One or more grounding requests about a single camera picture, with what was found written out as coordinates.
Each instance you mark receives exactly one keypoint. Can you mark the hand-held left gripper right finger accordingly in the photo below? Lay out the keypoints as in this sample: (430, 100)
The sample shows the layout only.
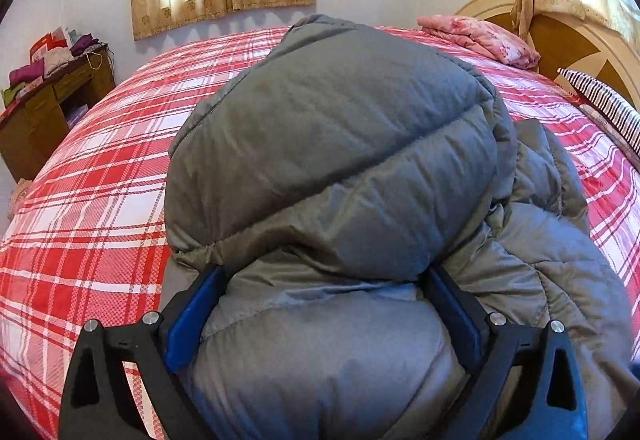
(457, 315)

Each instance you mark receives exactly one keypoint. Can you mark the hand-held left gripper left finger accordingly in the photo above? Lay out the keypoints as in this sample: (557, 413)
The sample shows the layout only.
(187, 326)

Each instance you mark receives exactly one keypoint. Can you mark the grey puffer jacket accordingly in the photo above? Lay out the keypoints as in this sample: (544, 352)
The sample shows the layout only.
(340, 169)

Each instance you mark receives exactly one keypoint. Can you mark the red plaid bed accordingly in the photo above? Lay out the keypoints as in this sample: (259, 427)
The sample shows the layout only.
(100, 200)

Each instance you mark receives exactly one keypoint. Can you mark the pink knitted cloth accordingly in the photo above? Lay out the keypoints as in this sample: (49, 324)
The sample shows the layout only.
(19, 197)

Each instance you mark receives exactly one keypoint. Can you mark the brown wooden desk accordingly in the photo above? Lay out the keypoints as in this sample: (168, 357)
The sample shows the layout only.
(40, 119)

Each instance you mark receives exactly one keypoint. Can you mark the striped pillow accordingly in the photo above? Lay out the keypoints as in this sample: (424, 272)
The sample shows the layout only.
(607, 99)

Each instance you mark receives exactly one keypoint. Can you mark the pink folded blanket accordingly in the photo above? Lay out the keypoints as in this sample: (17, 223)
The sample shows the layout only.
(480, 37)

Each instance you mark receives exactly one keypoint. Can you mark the green folded cloth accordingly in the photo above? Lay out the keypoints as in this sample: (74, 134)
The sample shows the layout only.
(9, 95)

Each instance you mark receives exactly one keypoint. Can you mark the cream wooden headboard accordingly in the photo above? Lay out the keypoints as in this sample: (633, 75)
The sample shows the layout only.
(560, 39)

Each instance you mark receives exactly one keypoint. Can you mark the beige folded cloth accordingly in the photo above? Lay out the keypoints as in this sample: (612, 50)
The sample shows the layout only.
(57, 59)

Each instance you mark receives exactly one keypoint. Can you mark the magenta folded cloth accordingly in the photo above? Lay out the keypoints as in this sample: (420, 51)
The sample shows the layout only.
(27, 73)

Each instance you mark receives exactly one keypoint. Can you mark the purple folded cloth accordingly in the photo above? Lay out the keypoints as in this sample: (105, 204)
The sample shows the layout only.
(84, 44)

